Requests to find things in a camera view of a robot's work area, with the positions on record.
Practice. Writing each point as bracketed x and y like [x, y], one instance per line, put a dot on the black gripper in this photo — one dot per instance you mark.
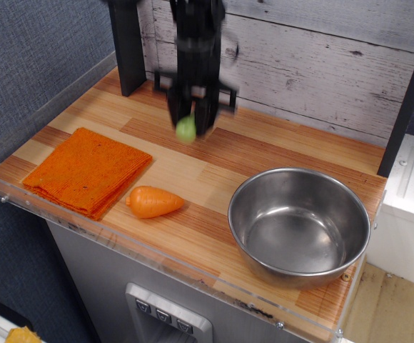
[196, 78]

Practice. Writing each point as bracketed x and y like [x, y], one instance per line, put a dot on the green handled grey toy spatula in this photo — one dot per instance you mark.
[186, 125]

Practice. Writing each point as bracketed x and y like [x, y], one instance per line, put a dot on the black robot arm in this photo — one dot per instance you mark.
[199, 20]

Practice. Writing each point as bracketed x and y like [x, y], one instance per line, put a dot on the orange folded towel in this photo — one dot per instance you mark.
[87, 173]

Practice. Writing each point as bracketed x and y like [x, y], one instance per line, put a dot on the orange plastic toy carrot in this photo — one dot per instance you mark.
[147, 202]

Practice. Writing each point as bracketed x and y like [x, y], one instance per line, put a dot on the stainless steel bowl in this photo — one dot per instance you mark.
[298, 228]

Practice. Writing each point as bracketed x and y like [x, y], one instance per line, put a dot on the grey toy fridge cabinet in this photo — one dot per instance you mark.
[101, 275]

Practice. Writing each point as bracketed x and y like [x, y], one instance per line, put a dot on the silver dispenser panel with buttons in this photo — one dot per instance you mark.
[158, 319]

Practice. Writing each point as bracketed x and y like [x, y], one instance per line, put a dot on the clear acrylic table guard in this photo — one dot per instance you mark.
[194, 244]

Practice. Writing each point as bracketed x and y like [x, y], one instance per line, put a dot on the white ribbed side counter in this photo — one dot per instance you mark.
[391, 245]

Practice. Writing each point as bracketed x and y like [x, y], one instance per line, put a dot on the black left upright post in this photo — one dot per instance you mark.
[128, 45]

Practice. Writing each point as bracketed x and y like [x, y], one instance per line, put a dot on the black upright post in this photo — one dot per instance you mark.
[398, 133]
[128, 45]

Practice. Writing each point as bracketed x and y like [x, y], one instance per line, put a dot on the black right upright post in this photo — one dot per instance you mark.
[398, 133]

